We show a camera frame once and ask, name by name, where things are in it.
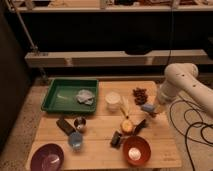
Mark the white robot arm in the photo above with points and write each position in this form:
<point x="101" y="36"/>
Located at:
<point x="183" y="77"/>

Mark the white plastic cup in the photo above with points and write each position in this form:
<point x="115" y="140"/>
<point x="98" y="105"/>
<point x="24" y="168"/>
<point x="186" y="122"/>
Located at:
<point x="113" y="101"/>

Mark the grey crumpled cloth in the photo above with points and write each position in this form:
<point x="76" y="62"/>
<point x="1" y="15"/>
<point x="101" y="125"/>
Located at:
<point x="85" y="97"/>

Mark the wooden shelf rack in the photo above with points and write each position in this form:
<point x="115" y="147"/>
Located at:
<point x="95" y="40"/>

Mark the bunch of dark grapes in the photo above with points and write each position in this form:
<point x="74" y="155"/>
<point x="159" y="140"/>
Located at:
<point x="140" y="95"/>

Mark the small metal cup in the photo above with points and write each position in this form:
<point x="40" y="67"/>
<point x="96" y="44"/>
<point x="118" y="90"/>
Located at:
<point x="80" y="124"/>

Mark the yellow round fruit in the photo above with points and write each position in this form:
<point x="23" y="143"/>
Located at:
<point x="127" y="126"/>

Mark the green plastic tray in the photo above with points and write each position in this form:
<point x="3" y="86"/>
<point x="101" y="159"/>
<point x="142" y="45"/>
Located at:
<point x="61" y="96"/>

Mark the dark eggplant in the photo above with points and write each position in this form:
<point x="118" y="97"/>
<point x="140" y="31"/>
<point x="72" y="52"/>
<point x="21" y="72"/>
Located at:
<point x="138" y="128"/>

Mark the dark small block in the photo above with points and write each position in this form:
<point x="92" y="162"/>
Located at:
<point x="116" y="139"/>

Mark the dark brown rectangular bar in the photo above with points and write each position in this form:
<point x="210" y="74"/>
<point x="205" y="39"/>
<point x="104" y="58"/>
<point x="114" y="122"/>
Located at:
<point x="65" y="126"/>

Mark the blue glass cup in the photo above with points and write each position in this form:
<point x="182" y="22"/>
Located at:
<point x="75" y="140"/>

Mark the orange bowl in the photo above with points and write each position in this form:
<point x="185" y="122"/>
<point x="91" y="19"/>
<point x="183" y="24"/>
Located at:
<point x="136" y="150"/>

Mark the purple bowl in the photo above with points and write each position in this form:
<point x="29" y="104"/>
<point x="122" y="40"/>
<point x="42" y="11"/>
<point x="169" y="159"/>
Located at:
<point x="48" y="157"/>

